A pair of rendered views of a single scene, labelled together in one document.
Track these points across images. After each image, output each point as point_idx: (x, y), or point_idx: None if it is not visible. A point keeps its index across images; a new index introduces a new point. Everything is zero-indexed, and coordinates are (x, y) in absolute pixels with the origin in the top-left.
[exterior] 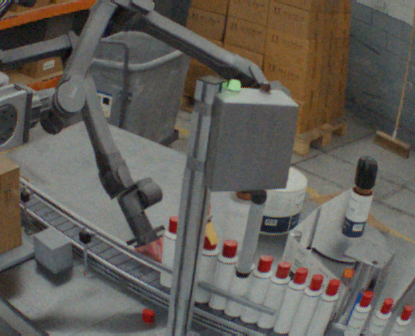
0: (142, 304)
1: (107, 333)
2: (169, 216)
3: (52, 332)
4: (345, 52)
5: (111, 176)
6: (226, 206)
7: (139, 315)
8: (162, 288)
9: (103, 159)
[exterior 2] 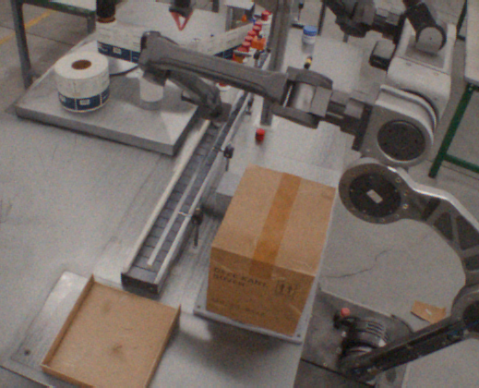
0: (240, 143)
1: (299, 151)
2: (79, 157)
3: (335, 177)
4: None
5: (219, 92)
6: (70, 118)
7: (257, 142)
8: (228, 126)
9: (212, 90)
